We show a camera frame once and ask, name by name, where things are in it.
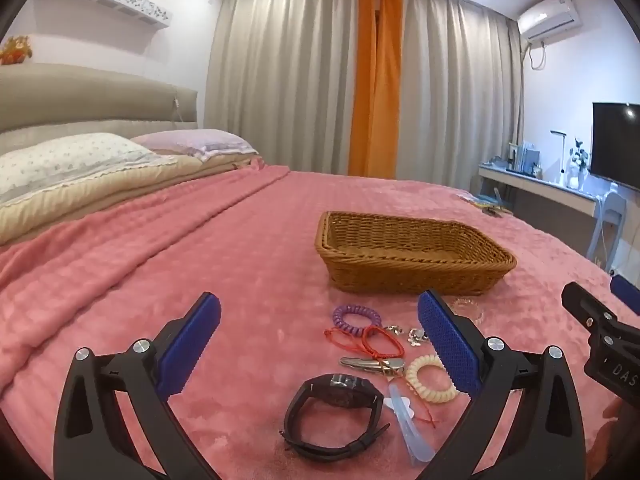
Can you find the clear blue flower hair clip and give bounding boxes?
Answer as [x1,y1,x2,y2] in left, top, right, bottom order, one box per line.
[382,382,436,463]

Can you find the light blue chair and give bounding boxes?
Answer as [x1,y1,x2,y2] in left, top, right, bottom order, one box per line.
[590,191,627,267]

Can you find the silver hair clip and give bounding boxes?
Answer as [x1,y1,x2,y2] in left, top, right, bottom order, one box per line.
[340,356,407,378]

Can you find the orange curtain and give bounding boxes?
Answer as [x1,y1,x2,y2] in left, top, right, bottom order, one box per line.
[348,0,404,179]

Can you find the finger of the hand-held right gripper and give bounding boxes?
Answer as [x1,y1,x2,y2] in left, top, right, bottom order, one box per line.
[561,282,625,347]
[610,275,640,317]

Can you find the orange plush toy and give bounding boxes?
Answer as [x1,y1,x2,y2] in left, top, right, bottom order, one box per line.
[0,35,34,66]

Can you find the light purple pillow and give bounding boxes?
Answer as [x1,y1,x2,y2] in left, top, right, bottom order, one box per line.
[131,129,258,162]

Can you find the pink blanket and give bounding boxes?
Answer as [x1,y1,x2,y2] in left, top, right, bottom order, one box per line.
[0,167,640,480]

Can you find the black television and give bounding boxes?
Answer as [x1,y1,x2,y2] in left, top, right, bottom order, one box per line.
[591,102,640,193]

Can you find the small clutter on blanket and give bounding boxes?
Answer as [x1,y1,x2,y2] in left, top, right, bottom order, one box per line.
[460,190,514,218]

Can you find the cream spiral hair tie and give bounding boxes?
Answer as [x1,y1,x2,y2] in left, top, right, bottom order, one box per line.
[405,355,458,403]

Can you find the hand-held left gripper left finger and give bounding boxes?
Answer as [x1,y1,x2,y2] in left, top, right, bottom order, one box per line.
[52,291,223,480]

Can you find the books on stand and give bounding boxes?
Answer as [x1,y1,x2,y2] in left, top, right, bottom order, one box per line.
[507,142,544,176]

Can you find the vase with flowers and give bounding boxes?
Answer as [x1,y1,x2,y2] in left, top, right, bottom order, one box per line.
[569,137,591,189]

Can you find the grey curtain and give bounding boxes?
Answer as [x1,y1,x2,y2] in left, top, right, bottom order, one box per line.
[205,0,361,177]
[395,0,523,196]

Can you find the clear bead bracelet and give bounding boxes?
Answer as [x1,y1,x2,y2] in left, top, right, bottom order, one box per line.
[447,297,486,323]

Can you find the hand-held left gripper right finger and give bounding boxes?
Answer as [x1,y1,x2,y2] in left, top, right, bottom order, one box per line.
[417,289,586,480]

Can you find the white air conditioner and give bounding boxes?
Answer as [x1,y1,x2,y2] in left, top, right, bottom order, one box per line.
[517,0,584,40]

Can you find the beige folded quilt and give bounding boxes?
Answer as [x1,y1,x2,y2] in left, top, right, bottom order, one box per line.
[0,152,263,247]

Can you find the red thread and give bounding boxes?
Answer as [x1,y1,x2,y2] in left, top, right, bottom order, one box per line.
[415,405,442,429]

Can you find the beige padded headboard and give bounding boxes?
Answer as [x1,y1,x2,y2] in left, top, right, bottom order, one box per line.
[0,63,200,134]

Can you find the brown wicker basket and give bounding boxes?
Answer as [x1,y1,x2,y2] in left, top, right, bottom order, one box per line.
[314,211,517,297]

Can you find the white air conditioner cable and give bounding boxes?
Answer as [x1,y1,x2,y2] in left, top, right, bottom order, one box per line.
[527,39,549,71]

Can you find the white floral pillow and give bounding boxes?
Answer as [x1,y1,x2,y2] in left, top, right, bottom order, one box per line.
[0,133,176,206]

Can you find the white desk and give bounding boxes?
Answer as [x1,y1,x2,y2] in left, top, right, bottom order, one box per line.
[478,162,601,227]

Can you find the purple spiral hair tie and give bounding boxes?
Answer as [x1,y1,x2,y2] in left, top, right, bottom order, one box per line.
[332,304,381,333]

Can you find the white desk lamp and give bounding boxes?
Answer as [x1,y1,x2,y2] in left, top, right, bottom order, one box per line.
[550,130,569,182]

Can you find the black wrist watch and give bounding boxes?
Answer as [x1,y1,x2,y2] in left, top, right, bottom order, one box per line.
[282,374,391,448]

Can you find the red string bracelet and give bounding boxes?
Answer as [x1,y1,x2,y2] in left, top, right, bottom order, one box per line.
[324,326,405,361]

